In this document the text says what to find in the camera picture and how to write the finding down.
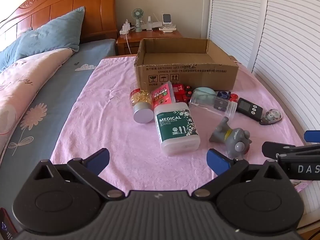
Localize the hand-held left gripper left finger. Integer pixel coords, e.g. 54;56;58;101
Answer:
33;148;125;201

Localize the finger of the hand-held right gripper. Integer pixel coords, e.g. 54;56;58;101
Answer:
262;141;320;159
304;130;320;143

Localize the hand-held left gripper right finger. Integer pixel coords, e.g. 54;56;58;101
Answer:
192;148;288;201

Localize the grey toy animal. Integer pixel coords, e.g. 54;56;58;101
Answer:
208;116;253;161

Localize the black digital timer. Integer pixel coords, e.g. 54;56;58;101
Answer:
235;97;264;122

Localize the green label cotton swab box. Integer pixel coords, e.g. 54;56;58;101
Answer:
154;102;201;157

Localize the yellow capsule bottle silver lid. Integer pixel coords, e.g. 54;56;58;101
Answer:
129;87;154;124

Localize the brown cardboard box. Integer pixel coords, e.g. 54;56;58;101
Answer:
134;38;240;92

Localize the pink cloth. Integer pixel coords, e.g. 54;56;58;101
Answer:
50;55;311;193

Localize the teal round case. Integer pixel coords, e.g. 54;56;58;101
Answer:
191;87;217;102

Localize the blue floral bedsheet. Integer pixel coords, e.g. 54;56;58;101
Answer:
0;39;117;172

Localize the white louvered closet door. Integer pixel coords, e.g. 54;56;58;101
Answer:
206;0;270;68
250;0;320;146

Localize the pink plastic box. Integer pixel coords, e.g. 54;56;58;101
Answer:
150;81;177;110

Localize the pink quilt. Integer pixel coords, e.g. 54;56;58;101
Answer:
0;48;76;157

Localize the white power strip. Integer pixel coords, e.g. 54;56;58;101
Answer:
119;23;132;35

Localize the large blue pillow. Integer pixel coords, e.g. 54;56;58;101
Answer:
14;6;85;61

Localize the wooden nightstand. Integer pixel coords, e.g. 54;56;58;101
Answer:
116;28;185;56

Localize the small blue pillow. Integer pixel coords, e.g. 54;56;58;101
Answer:
0;36;28;71

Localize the small green desk fan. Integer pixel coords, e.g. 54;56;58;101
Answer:
131;8;144;33

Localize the wooden headboard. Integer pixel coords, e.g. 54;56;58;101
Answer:
0;0;118;43

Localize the white charging cable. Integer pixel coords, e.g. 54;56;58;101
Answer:
125;33;133;55

